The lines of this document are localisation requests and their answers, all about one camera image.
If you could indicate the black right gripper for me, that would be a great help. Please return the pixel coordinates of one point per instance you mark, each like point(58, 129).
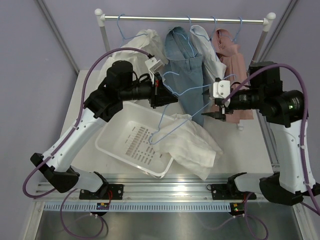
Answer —
point(221, 115)

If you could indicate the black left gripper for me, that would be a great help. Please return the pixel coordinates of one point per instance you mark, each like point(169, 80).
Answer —
point(161, 95)

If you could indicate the blue denim skirt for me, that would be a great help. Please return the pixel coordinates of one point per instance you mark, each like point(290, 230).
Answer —
point(184, 72)

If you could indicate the white pleated skirt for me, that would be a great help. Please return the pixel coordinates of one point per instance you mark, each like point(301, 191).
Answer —
point(188, 143)

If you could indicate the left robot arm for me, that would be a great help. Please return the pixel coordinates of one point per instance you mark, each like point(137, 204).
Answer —
point(121, 84)

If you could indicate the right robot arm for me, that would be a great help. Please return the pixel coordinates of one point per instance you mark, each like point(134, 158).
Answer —
point(287, 115)

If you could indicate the white shirt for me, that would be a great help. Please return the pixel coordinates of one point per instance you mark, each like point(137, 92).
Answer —
point(212, 67)

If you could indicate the pink ruffled dress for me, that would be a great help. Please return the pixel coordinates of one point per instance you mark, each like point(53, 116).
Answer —
point(230, 55)

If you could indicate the white plastic basket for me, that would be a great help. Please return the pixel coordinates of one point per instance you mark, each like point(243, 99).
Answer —
point(126, 138)

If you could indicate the white ruffled dress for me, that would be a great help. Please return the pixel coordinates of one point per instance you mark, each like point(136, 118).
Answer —
point(147, 40)

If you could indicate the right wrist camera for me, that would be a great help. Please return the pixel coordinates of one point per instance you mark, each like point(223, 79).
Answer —
point(221, 88)

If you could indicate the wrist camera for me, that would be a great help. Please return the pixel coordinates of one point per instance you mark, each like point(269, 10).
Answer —
point(153, 65)
point(221, 88)

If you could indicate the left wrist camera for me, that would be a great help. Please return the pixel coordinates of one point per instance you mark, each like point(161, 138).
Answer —
point(153, 65)

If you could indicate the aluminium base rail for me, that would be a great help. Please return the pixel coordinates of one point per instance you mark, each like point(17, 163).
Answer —
point(171, 188)

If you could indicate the white slotted cable duct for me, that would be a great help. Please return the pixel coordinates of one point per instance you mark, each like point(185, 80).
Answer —
point(139, 207)

